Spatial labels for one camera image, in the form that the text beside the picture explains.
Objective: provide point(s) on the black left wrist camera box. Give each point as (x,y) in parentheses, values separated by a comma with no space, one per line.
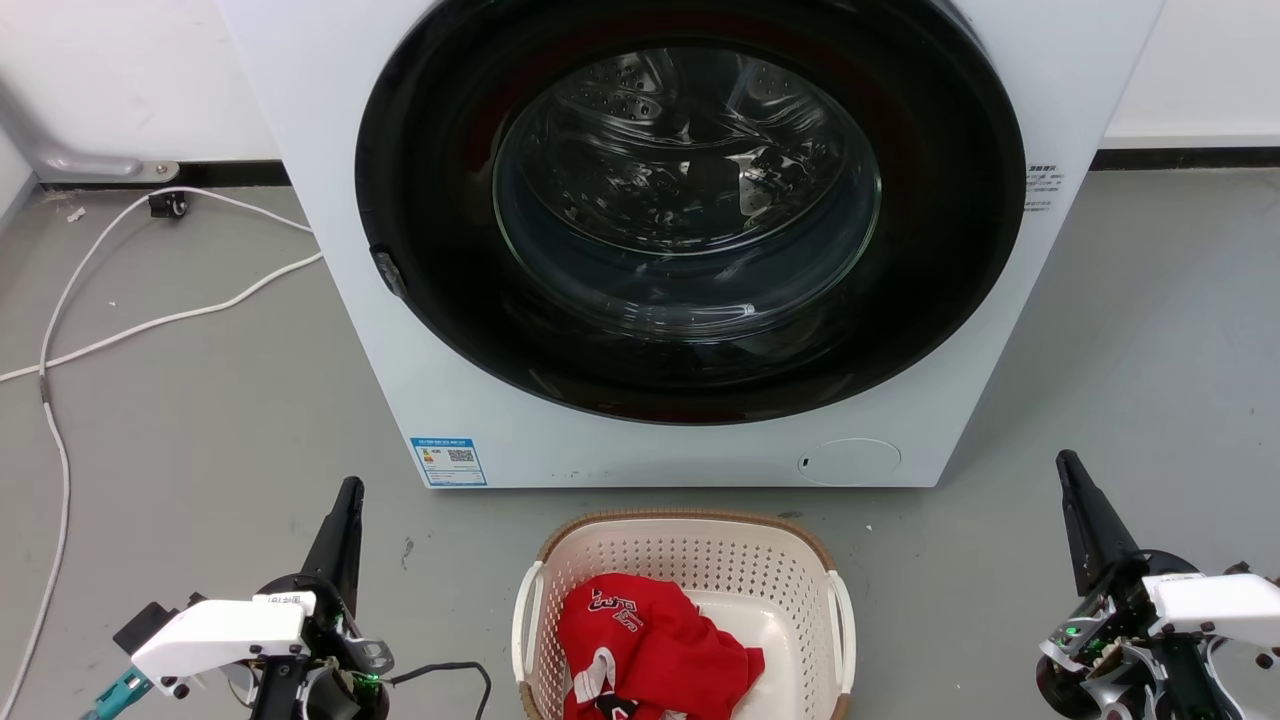
(148,625)

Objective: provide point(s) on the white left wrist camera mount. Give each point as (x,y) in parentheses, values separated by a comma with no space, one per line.
(215,638)

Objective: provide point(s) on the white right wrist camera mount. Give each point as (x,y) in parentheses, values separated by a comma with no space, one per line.
(1215,605)

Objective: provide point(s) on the white front-load washing machine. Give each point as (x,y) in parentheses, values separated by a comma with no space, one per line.
(640,455)

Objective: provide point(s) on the red printed garment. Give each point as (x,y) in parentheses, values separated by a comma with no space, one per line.
(660,650)

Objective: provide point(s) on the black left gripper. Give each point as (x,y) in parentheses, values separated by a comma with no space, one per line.
(335,640)

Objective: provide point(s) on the grey metal floor bracket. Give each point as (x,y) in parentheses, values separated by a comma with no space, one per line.
(70,150)

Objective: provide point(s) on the blue energy label sticker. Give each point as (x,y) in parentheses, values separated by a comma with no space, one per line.
(449,461)

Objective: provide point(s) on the small printed text sticker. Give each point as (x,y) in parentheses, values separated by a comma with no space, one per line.
(1042,187)

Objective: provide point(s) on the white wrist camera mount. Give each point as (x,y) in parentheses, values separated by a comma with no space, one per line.
(1215,605)
(215,638)

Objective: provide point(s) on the black round washing machine door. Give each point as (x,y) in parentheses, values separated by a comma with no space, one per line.
(440,300)

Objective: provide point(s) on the cream perforated laundry basket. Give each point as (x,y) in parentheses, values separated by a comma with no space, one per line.
(690,550)

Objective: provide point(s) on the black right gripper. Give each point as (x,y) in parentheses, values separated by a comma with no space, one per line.
(1110,660)

